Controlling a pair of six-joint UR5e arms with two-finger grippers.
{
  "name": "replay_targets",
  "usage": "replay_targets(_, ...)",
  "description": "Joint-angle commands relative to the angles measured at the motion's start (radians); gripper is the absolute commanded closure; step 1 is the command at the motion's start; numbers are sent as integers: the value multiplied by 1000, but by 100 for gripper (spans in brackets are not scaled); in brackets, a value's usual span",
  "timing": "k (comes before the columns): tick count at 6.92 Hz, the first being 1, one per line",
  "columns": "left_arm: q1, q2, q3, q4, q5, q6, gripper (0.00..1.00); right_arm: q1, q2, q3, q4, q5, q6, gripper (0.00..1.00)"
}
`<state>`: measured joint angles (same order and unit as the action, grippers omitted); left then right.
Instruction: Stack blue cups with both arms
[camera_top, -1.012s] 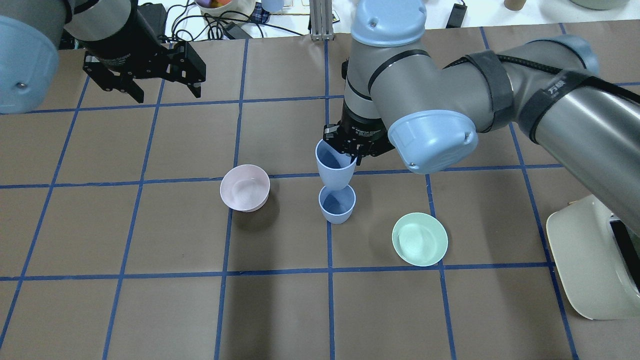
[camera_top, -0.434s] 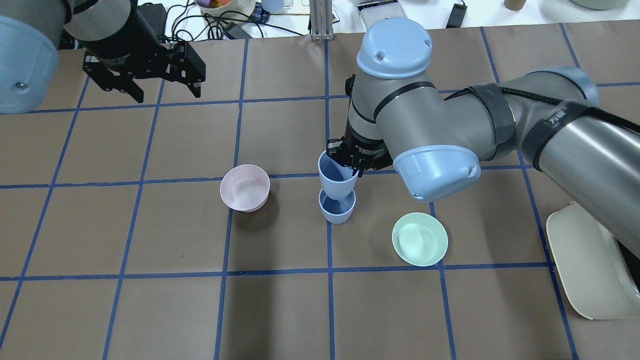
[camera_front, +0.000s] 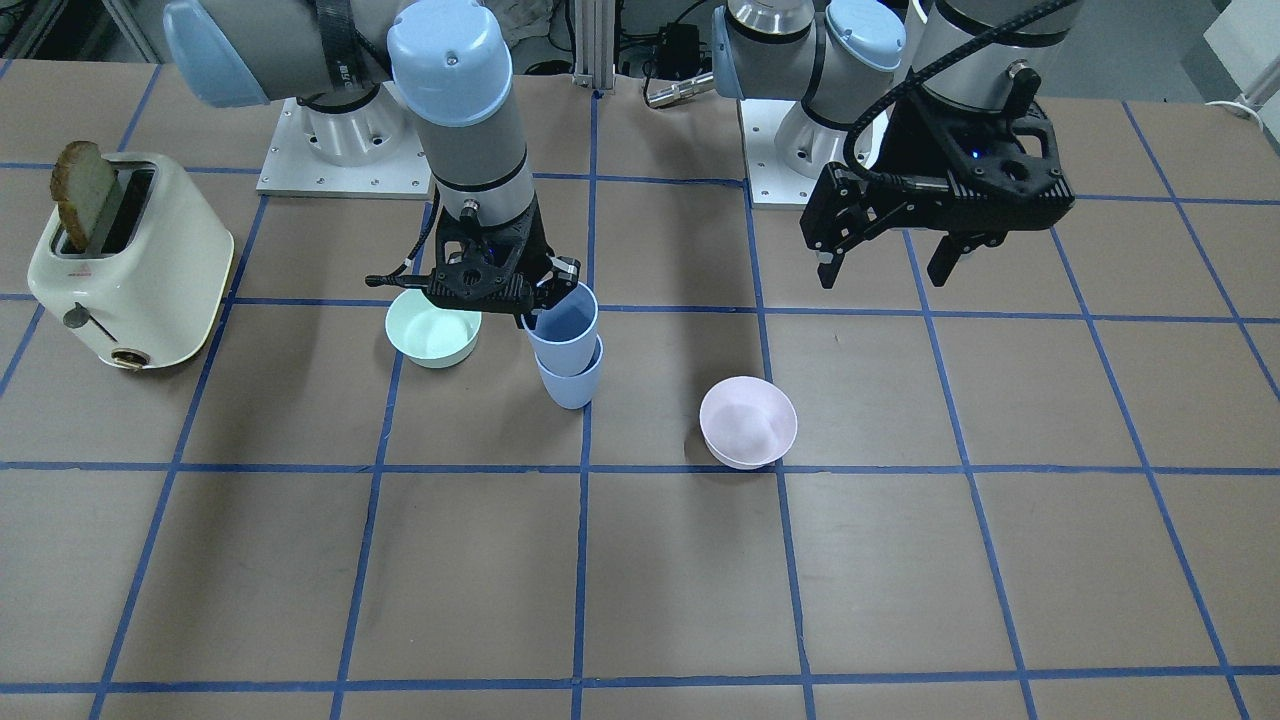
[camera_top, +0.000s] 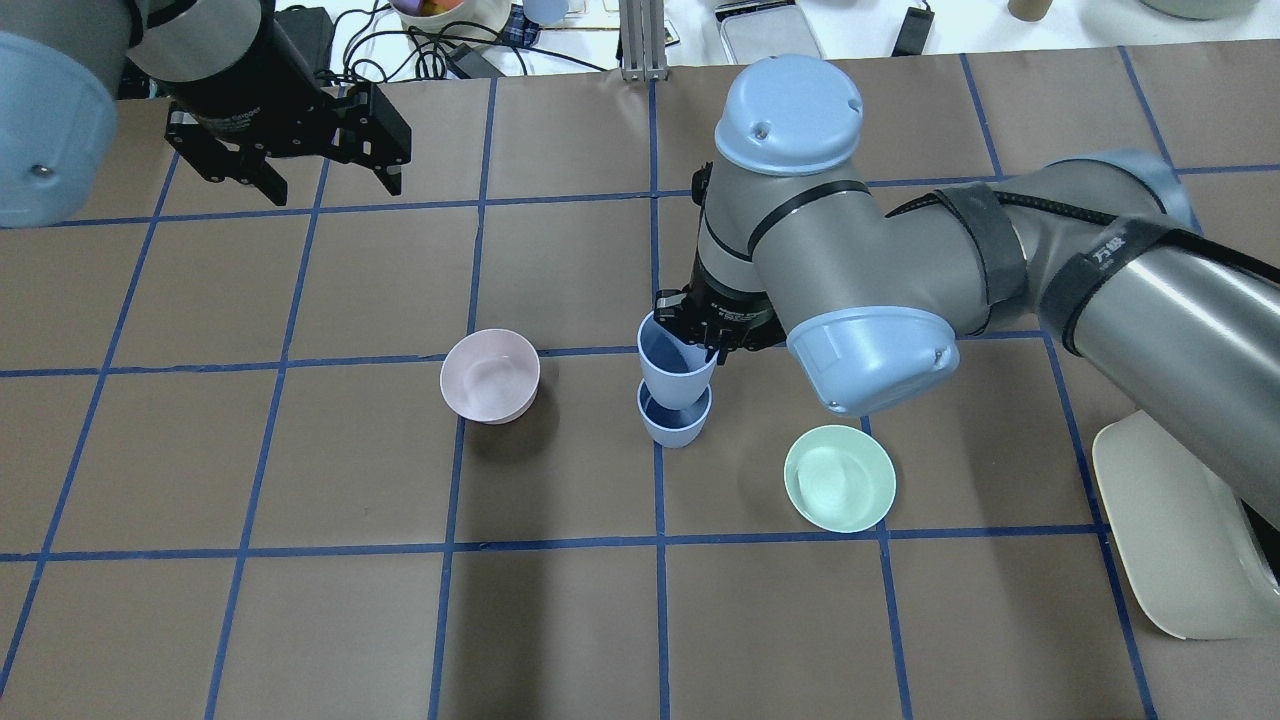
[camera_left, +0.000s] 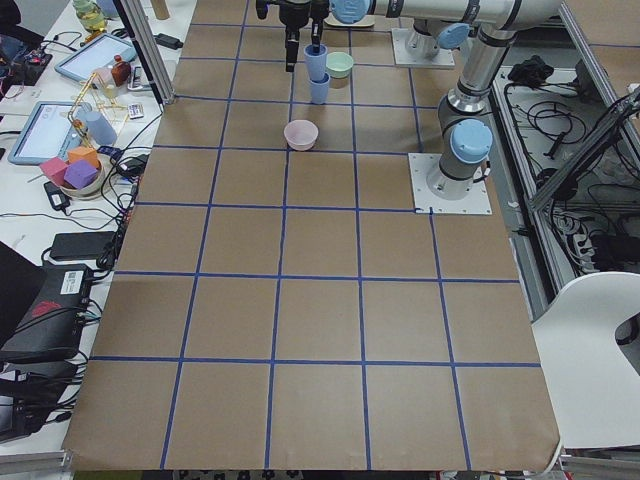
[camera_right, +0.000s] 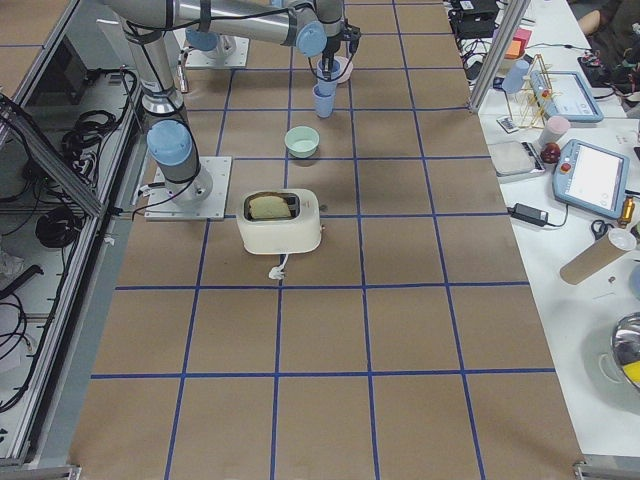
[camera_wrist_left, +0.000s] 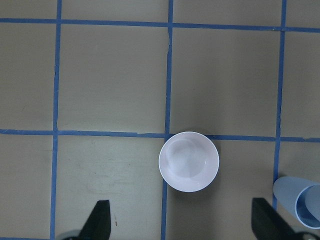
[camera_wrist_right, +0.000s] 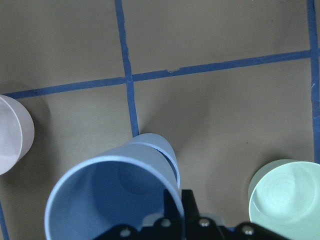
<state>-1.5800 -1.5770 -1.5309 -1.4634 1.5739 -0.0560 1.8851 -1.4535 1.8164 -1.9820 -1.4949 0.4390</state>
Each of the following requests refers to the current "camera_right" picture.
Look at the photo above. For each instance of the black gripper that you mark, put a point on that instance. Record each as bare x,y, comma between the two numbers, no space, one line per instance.
332,50

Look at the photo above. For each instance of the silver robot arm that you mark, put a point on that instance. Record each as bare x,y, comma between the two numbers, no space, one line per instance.
212,45
314,28

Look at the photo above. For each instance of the pink bowl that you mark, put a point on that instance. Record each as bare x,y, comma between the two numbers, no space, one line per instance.
345,68

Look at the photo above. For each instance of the mint green bowl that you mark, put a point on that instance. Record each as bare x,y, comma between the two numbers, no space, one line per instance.
302,141

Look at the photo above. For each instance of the toast slice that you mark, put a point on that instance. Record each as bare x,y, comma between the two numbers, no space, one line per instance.
267,207

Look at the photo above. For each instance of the cream white toaster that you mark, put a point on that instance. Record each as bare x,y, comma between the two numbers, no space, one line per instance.
301,233

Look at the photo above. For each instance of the light blue cup on rack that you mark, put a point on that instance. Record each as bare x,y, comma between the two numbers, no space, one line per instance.
515,77

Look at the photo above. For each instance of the grey scale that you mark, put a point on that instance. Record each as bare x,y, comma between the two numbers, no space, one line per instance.
515,159

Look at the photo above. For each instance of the far teach pendant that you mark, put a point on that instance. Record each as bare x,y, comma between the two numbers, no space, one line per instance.
565,93

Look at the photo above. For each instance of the teach pendant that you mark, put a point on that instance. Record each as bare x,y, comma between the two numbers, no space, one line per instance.
591,178
565,93

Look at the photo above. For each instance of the pink cup on desk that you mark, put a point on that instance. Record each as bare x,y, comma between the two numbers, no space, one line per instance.
556,126

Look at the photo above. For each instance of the red apple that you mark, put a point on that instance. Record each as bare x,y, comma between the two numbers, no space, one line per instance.
550,153

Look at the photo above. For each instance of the black power adapter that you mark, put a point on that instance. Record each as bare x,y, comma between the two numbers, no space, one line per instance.
528,214

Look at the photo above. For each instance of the near teach pendant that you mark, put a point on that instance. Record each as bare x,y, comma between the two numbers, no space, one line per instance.
591,178

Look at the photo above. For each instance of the cardboard tube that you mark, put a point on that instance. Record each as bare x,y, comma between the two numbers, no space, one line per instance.
616,243

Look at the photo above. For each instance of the steel mixing bowl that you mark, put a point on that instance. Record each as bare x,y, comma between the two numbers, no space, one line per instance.
620,363

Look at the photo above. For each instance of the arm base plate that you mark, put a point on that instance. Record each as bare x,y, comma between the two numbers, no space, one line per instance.
204,199
196,60

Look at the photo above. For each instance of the aluminium frame post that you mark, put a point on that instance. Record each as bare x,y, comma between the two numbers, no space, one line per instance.
511,19

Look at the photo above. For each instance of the gold wire rack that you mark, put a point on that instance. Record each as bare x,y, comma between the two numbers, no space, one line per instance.
529,104

